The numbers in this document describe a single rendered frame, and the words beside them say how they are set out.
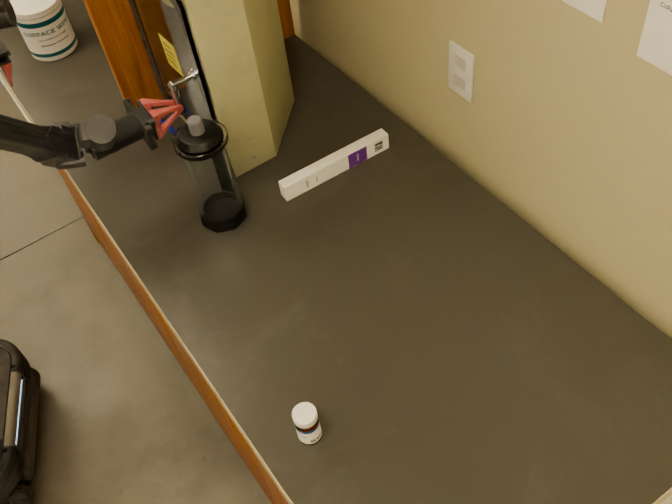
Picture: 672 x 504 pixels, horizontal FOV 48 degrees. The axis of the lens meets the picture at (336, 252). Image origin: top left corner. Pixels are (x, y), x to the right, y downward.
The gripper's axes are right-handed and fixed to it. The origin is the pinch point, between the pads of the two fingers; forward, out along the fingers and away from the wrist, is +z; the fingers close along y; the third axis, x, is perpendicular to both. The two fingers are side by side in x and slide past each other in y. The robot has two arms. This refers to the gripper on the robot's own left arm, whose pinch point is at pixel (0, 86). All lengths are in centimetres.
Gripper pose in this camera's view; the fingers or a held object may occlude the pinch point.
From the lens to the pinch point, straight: 192.2
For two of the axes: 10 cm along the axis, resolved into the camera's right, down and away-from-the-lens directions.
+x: -5.7, -6.0, 5.6
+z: 0.9, 6.4, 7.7
